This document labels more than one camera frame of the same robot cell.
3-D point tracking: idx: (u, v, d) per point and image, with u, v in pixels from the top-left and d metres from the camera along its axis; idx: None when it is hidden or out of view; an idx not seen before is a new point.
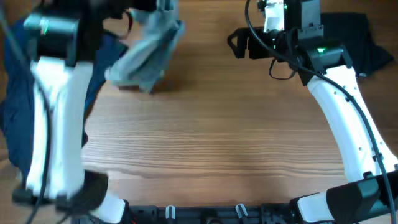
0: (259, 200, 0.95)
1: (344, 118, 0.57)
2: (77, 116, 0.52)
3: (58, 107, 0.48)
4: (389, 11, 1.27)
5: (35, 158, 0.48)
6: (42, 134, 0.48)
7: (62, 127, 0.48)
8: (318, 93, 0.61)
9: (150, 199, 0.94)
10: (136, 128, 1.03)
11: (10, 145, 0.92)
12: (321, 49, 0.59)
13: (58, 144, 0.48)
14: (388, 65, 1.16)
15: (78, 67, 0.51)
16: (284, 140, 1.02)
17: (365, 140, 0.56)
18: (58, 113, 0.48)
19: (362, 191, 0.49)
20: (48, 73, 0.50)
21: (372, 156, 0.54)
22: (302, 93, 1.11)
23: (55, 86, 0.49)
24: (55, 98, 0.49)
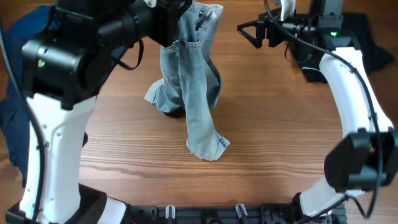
0: (259, 200, 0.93)
1: (347, 85, 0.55)
2: (71, 155, 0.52)
3: (53, 147, 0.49)
4: (387, 13, 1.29)
5: (28, 186, 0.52)
6: (35, 169, 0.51)
7: (55, 167, 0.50)
8: (325, 67, 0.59)
9: (150, 198, 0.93)
10: (137, 129, 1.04)
11: (9, 145, 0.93)
12: (334, 34, 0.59)
13: (51, 180, 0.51)
14: (388, 65, 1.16)
15: (75, 107, 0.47)
16: (284, 140, 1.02)
17: (364, 102, 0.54)
18: (51, 154, 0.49)
19: (354, 139, 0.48)
20: (43, 107, 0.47)
21: (368, 116, 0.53)
22: (301, 93, 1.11)
23: (50, 126, 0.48)
24: (51, 136, 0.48)
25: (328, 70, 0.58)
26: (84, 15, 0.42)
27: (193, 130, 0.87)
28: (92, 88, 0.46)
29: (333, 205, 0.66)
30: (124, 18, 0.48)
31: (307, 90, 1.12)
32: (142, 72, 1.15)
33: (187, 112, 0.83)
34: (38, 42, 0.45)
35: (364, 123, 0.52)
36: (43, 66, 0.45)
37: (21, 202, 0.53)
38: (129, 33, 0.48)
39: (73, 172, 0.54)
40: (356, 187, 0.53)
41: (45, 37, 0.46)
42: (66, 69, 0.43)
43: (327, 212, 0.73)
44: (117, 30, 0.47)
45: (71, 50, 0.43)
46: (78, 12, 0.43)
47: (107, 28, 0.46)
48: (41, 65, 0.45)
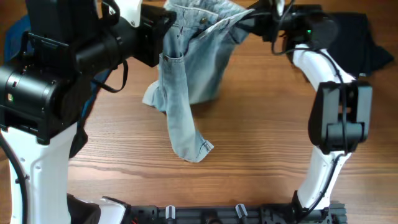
0: (259, 200, 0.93)
1: (315, 61, 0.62)
2: (56, 183, 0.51)
3: (33, 180, 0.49)
4: (388, 12, 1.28)
5: (14, 214, 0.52)
6: (17, 199, 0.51)
7: (38, 197, 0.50)
8: (302, 60, 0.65)
9: (150, 198, 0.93)
10: (136, 128, 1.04)
11: None
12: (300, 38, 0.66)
13: (35, 210, 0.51)
14: (388, 65, 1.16)
15: (53, 140, 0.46)
16: (285, 140, 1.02)
17: (329, 68, 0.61)
18: (32, 185, 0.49)
19: (324, 86, 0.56)
20: (18, 141, 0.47)
21: (334, 74, 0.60)
22: (301, 93, 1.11)
23: (28, 160, 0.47)
24: (30, 169, 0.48)
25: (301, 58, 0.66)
26: (60, 43, 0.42)
27: (173, 135, 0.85)
28: (68, 118, 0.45)
29: (331, 173, 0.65)
30: (106, 41, 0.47)
31: (308, 89, 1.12)
32: (142, 72, 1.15)
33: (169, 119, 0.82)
34: (8, 70, 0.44)
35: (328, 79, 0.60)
36: (12, 101, 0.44)
37: None
38: (113, 54, 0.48)
39: (58, 201, 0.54)
40: (331, 142, 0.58)
41: (18, 65, 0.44)
42: (39, 101, 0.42)
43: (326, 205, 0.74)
44: (99, 52, 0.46)
45: (44, 81, 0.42)
46: (52, 38, 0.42)
47: (87, 51, 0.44)
48: (12, 98, 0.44)
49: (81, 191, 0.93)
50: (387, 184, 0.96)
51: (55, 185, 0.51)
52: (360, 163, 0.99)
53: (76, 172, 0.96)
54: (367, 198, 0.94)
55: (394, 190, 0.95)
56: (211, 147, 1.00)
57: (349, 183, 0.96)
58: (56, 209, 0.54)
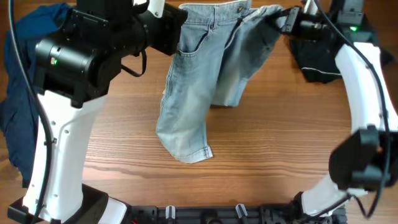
0: (259, 200, 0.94)
1: (361, 82, 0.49)
2: (77, 153, 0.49)
3: (61, 144, 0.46)
4: (387, 13, 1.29)
5: (32, 182, 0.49)
6: (39, 165, 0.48)
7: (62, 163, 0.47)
8: (342, 62, 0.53)
9: (150, 198, 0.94)
10: (136, 128, 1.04)
11: (10, 145, 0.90)
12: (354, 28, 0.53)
13: (56, 180, 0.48)
14: (390, 65, 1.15)
15: (85, 104, 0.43)
16: (284, 140, 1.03)
17: (376, 99, 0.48)
18: (59, 149, 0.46)
19: (363, 134, 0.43)
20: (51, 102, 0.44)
21: (380, 112, 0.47)
22: (301, 93, 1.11)
23: (59, 122, 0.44)
24: (58, 134, 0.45)
25: (342, 60, 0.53)
26: (101, 18, 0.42)
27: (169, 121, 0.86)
28: (102, 86, 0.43)
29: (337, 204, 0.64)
30: (135, 27, 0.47)
31: (308, 89, 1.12)
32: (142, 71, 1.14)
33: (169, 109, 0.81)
34: (51, 42, 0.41)
35: (374, 120, 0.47)
36: (55, 64, 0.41)
37: (25, 197, 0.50)
38: (139, 39, 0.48)
39: (78, 173, 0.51)
40: (360, 186, 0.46)
41: (58, 36, 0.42)
42: (76, 67, 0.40)
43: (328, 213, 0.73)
44: (127, 35, 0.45)
45: (87, 50, 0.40)
46: (94, 14, 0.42)
47: (120, 33, 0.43)
48: (55, 57, 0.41)
49: None
50: None
51: (78, 153, 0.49)
52: None
53: None
54: (367, 198, 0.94)
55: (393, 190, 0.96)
56: (209, 157, 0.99)
57: None
58: (74, 182, 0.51)
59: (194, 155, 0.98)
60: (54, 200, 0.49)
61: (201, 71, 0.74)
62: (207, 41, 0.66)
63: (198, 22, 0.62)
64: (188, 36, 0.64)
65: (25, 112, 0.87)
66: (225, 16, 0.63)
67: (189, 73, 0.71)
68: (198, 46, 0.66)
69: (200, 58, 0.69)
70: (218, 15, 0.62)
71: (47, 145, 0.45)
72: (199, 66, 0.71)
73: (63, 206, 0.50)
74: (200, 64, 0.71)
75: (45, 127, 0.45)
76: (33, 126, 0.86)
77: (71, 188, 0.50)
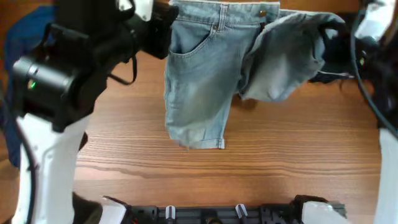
0: (259, 200, 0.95)
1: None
2: (65, 173, 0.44)
3: (46, 168, 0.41)
4: None
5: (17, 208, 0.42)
6: (22, 191, 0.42)
7: (46, 188, 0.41)
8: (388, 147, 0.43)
9: (150, 198, 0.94)
10: (135, 128, 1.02)
11: (10, 145, 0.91)
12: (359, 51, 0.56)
13: (43, 207, 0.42)
14: None
15: (68, 129, 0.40)
16: (285, 140, 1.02)
17: None
18: (43, 173, 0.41)
19: None
20: (33, 128, 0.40)
21: None
22: (303, 91, 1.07)
23: (41, 148, 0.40)
24: (41, 160, 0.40)
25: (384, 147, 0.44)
26: (81, 34, 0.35)
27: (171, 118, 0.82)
28: (84, 109, 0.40)
29: None
30: (122, 35, 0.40)
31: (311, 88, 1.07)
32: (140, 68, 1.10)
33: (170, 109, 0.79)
34: (28, 60, 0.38)
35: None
36: (33, 89, 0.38)
37: None
38: (128, 46, 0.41)
39: (68, 200, 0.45)
40: None
41: (37, 54, 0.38)
42: (56, 89, 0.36)
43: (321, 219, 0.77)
44: (114, 46, 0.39)
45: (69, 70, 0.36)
46: (73, 28, 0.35)
47: (107, 44, 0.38)
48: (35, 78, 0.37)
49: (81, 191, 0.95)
50: None
51: (63, 178, 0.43)
52: (360, 163, 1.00)
53: (77, 172, 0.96)
54: (365, 198, 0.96)
55: None
56: (222, 147, 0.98)
57: (348, 183, 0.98)
58: (66, 208, 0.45)
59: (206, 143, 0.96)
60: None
61: (205, 73, 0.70)
62: (211, 42, 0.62)
63: (194, 20, 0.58)
64: (181, 34, 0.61)
65: None
66: (237, 18, 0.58)
67: (191, 74, 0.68)
68: (195, 46, 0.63)
69: (206, 60, 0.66)
70: (226, 15, 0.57)
71: (29, 170, 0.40)
72: (201, 67, 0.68)
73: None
74: (205, 66, 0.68)
75: (25, 149, 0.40)
76: None
77: (61, 216, 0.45)
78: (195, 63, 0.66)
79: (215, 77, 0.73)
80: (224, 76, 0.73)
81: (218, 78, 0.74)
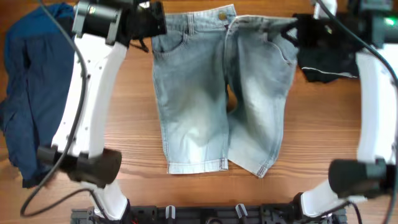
0: (259, 200, 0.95)
1: (380, 93, 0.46)
2: (101, 98, 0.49)
3: (96, 78, 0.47)
4: None
5: (65, 120, 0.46)
6: (71, 104, 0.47)
7: (93, 102, 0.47)
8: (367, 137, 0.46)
9: (150, 198, 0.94)
10: (136, 128, 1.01)
11: (9, 145, 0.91)
12: (391, 21, 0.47)
13: (91, 105, 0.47)
14: None
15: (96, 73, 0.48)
16: (285, 140, 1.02)
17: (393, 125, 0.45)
18: (95, 82, 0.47)
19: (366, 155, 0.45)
20: (89, 48, 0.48)
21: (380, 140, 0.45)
22: (302, 92, 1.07)
23: (94, 58, 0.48)
24: (92, 69, 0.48)
25: (362, 66, 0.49)
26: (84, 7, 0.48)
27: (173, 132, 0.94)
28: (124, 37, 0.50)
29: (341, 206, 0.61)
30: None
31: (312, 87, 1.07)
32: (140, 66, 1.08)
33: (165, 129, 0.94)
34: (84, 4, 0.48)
35: (383, 152, 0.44)
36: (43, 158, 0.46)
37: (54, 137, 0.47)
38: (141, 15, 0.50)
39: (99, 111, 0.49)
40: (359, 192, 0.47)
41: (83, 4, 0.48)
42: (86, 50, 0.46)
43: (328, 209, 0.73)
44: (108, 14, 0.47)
45: (121, 4, 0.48)
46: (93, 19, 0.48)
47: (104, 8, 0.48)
48: (92, 14, 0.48)
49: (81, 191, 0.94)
50: None
51: (92, 96, 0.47)
52: None
53: None
54: None
55: None
56: (225, 168, 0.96)
57: None
58: (73, 141, 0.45)
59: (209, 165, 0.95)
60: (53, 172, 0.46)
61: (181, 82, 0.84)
62: (186, 46, 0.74)
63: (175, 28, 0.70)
64: (160, 40, 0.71)
65: (24, 111, 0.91)
66: (202, 23, 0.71)
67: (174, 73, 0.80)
68: (173, 48, 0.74)
69: (187, 60, 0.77)
70: (193, 22, 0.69)
71: (83, 78, 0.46)
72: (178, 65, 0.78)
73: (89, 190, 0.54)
74: (192, 52, 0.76)
75: (80, 56, 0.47)
76: (33, 122, 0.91)
77: (69, 147, 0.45)
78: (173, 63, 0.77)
79: (192, 78, 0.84)
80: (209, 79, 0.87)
81: (202, 84, 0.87)
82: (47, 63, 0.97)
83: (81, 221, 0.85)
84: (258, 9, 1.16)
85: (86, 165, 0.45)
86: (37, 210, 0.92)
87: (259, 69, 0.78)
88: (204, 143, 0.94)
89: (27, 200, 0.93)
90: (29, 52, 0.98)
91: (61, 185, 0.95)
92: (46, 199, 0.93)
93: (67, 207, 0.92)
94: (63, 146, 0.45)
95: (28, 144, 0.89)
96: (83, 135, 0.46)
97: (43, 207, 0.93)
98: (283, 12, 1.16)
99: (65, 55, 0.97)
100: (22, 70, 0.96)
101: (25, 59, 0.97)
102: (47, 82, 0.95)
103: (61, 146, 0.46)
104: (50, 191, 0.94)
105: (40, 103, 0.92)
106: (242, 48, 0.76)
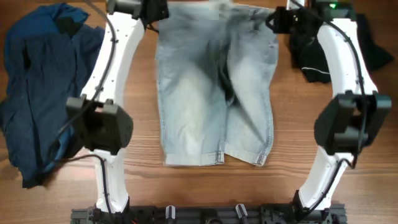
0: (260, 200, 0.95)
1: (340, 51, 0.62)
2: (125, 62, 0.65)
3: (122, 43, 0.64)
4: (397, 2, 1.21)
5: (92, 75, 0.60)
6: (103, 58, 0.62)
7: (120, 57, 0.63)
8: (337, 84, 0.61)
9: (150, 199, 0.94)
10: (136, 128, 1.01)
11: (8, 145, 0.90)
12: (333, 5, 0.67)
13: (115, 65, 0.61)
14: (387, 65, 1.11)
15: (118, 45, 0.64)
16: (284, 140, 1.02)
17: (353, 70, 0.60)
18: (119, 46, 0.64)
19: (342, 98, 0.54)
20: (120, 23, 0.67)
21: (356, 80, 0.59)
22: (301, 93, 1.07)
23: (122, 32, 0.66)
24: (120, 37, 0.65)
25: (324, 36, 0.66)
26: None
27: (169, 114, 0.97)
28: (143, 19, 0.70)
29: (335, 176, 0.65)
30: None
31: (311, 88, 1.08)
32: (139, 67, 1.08)
33: (162, 115, 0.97)
34: None
35: (351, 86, 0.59)
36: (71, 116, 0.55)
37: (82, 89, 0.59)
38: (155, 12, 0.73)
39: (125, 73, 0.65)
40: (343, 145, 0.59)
41: None
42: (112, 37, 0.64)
43: (325, 205, 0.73)
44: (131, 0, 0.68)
45: None
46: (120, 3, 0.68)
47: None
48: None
49: (81, 191, 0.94)
50: (387, 185, 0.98)
51: (118, 56, 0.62)
52: (360, 163, 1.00)
53: (78, 172, 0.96)
54: (367, 198, 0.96)
55: (391, 190, 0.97)
56: (221, 162, 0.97)
57: (349, 183, 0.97)
58: (101, 90, 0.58)
59: (207, 156, 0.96)
60: (79, 122, 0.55)
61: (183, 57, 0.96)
62: (194, 23, 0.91)
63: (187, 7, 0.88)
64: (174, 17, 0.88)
65: (25, 111, 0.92)
66: None
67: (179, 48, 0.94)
68: (182, 25, 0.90)
69: (192, 38, 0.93)
70: (202, 4, 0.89)
71: (112, 42, 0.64)
72: (183, 43, 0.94)
73: (100, 152, 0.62)
74: (195, 35, 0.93)
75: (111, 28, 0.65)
76: (33, 122, 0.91)
77: (98, 94, 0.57)
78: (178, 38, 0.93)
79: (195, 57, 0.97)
80: (208, 60, 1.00)
81: (203, 61, 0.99)
82: (47, 63, 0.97)
83: (81, 221, 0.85)
84: None
85: (110, 113, 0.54)
86: (37, 210, 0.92)
87: (247, 56, 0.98)
88: (202, 135, 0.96)
89: (27, 200, 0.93)
90: (28, 53, 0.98)
91: (61, 185, 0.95)
92: (46, 199, 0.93)
93: (67, 207, 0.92)
94: (91, 92, 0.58)
95: (28, 144, 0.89)
96: (111, 84, 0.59)
97: (43, 207, 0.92)
98: None
99: (66, 56, 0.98)
100: (22, 70, 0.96)
101: (25, 60, 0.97)
102: (48, 81, 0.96)
103: (88, 91, 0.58)
104: (50, 191, 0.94)
105: (40, 103, 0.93)
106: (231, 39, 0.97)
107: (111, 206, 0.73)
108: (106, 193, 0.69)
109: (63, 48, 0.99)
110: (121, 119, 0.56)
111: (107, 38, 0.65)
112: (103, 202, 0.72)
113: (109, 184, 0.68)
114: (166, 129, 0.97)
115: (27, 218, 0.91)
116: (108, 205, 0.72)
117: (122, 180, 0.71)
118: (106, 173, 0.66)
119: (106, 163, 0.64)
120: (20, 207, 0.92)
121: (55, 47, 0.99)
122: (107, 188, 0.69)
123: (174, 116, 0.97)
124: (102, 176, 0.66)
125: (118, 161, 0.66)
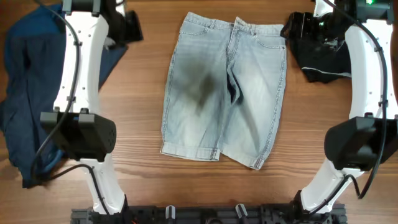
0: (260, 200, 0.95)
1: (367, 61, 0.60)
2: (94, 64, 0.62)
3: (87, 45, 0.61)
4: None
5: (63, 85, 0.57)
6: (69, 65, 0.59)
7: (88, 61, 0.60)
8: (357, 104, 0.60)
9: (150, 199, 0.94)
10: (136, 128, 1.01)
11: (8, 145, 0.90)
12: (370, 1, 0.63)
13: (84, 73, 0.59)
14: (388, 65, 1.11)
15: (83, 46, 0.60)
16: (285, 140, 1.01)
17: (378, 87, 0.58)
18: (85, 50, 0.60)
19: (359, 121, 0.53)
20: (78, 23, 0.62)
21: (379, 101, 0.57)
22: (301, 93, 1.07)
23: (84, 41, 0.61)
24: (83, 40, 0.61)
25: (352, 37, 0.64)
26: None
27: (171, 112, 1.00)
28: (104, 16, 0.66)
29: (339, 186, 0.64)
30: None
31: (312, 88, 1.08)
32: (139, 66, 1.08)
33: (165, 112, 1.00)
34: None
35: (372, 109, 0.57)
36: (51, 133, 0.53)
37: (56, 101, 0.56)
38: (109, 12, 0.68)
39: (96, 73, 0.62)
40: (354, 162, 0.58)
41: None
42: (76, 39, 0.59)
43: (328, 207, 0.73)
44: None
45: None
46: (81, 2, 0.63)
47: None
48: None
49: (81, 192, 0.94)
50: (387, 184, 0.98)
51: (86, 61, 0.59)
52: None
53: (78, 172, 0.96)
54: (367, 198, 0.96)
55: (391, 190, 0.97)
56: (215, 159, 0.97)
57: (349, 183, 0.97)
58: (73, 101, 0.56)
59: (202, 152, 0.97)
60: (56, 136, 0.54)
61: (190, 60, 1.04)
62: (204, 35, 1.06)
63: (199, 24, 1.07)
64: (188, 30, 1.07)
65: (25, 111, 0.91)
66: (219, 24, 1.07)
67: (188, 52, 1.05)
68: (193, 36, 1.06)
69: (201, 46, 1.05)
70: (212, 23, 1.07)
71: (76, 45, 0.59)
72: (193, 48, 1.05)
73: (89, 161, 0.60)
74: (204, 43, 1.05)
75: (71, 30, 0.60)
76: (33, 122, 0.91)
77: (71, 106, 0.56)
78: (188, 45, 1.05)
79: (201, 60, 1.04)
80: (214, 62, 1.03)
81: (208, 63, 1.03)
82: (47, 63, 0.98)
83: (81, 221, 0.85)
84: (258, 9, 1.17)
85: (87, 122, 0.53)
86: (37, 210, 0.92)
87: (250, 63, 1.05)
88: (201, 134, 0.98)
89: (27, 200, 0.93)
90: (29, 52, 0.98)
91: (61, 185, 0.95)
92: (46, 199, 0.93)
93: (67, 207, 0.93)
94: (64, 104, 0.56)
95: (28, 144, 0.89)
96: (83, 93, 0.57)
97: (43, 207, 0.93)
98: (283, 11, 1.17)
99: (66, 57, 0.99)
100: (22, 70, 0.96)
101: (25, 60, 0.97)
102: (47, 82, 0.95)
103: (61, 102, 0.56)
104: (50, 191, 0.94)
105: (40, 104, 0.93)
106: (245, 45, 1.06)
107: (109, 208, 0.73)
108: (100, 198, 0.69)
109: (63, 49, 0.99)
110: (100, 126, 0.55)
111: (70, 40, 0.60)
112: (100, 205, 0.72)
113: (102, 188, 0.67)
114: (166, 128, 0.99)
115: (27, 218, 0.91)
116: (104, 208, 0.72)
117: (115, 181, 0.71)
118: (97, 180, 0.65)
119: (95, 170, 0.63)
120: (20, 207, 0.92)
121: (55, 48, 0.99)
122: (102, 193, 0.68)
123: (176, 113, 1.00)
124: (94, 183, 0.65)
125: (107, 165, 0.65)
